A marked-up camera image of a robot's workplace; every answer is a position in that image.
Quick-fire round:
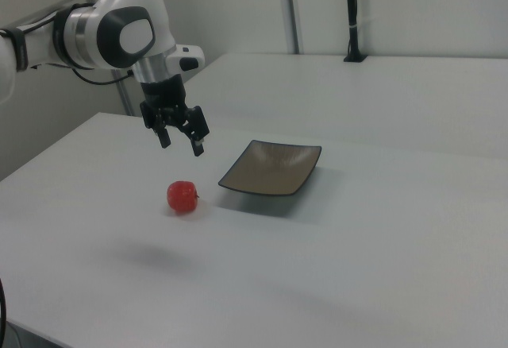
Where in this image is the black pole with base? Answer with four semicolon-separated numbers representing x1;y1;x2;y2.
342;0;368;64

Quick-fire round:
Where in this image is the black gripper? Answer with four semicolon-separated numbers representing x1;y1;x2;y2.
139;75;211;158

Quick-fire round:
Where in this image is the white side table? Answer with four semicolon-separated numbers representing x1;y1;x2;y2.
183;52;508;159

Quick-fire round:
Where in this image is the red apple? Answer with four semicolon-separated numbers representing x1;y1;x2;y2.
166;180;200;215

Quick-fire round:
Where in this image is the black hanging cable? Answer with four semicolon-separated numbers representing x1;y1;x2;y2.
0;277;9;335

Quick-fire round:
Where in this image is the square brown ceramic plate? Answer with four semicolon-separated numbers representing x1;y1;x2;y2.
217;139;323;197

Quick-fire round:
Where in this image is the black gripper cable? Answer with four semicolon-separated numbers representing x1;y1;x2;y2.
70;64;135;87

